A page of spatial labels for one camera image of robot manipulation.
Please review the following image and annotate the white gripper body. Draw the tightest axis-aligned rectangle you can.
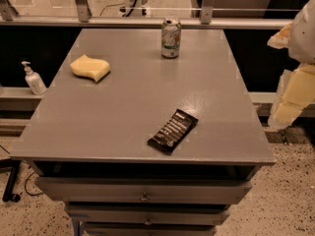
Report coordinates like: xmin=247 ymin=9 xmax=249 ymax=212
xmin=288 ymin=0 xmax=315 ymax=64

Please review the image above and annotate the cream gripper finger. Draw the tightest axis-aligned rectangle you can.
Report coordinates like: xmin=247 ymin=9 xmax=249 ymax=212
xmin=267 ymin=24 xmax=292 ymax=49
xmin=268 ymin=63 xmax=315 ymax=128

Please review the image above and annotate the black snack bar wrapper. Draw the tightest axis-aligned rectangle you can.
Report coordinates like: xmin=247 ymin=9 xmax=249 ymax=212
xmin=147 ymin=109 xmax=198 ymax=154

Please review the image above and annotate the yellow sponge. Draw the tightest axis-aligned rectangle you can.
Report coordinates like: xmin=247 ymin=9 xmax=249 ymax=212
xmin=70 ymin=55 xmax=110 ymax=83

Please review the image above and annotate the grey drawer cabinet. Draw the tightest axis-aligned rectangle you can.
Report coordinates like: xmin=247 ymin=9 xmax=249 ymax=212
xmin=9 ymin=28 xmax=277 ymax=236

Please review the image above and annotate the top grey drawer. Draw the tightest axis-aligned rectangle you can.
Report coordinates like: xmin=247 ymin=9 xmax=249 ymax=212
xmin=35 ymin=177 xmax=252 ymax=205

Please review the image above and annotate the grey drawer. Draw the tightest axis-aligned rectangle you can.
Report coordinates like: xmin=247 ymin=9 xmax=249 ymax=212
xmin=65 ymin=205 xmax=229 ymax=226
xmin=35 ymin=177 xmax=252 ymax=205
xmin=84 ymin=223 xmax=217 ymax=236

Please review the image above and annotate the bottom grey drawer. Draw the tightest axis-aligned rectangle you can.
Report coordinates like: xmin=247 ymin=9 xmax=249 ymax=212
xmin=84 ymin=223 xmax=217 ymax=236

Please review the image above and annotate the middle grey drawer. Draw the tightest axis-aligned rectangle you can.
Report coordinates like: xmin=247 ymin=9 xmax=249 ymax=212
xmin=65 ymin=205 xmax=229 ymax=226

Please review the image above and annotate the white pump dispenser bottle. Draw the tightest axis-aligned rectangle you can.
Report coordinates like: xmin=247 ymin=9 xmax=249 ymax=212
xmin=22 ymin=61 xmax=46 ymax=95

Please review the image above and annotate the black chair leg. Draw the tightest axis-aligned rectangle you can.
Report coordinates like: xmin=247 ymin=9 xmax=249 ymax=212
xmin=0 ymin=158 xmax=21 ymax=203

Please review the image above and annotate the metal railing frame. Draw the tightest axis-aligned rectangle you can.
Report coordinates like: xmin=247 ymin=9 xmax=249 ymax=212
xmin=0 ymin=0 xmax=303 ymax=30

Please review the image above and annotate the black floor cable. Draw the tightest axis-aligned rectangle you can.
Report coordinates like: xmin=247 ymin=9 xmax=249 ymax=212
xmin=23 ymin=169 xmax=43 ymax=197

